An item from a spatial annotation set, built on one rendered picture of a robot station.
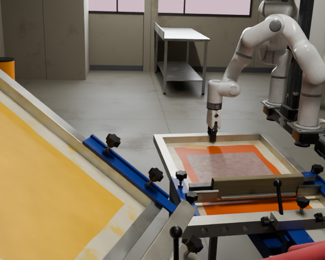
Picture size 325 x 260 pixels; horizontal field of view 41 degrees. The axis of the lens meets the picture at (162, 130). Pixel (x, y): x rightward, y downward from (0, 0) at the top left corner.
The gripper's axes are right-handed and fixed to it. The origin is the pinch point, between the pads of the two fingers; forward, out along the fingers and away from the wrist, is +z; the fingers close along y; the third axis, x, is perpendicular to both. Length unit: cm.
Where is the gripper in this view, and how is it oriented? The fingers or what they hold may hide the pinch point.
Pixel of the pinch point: (211, 135)
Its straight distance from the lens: 220.7
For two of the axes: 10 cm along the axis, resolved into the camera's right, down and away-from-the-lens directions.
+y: -1.8, -3.7, 9.1
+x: -9.8, 0.3, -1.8
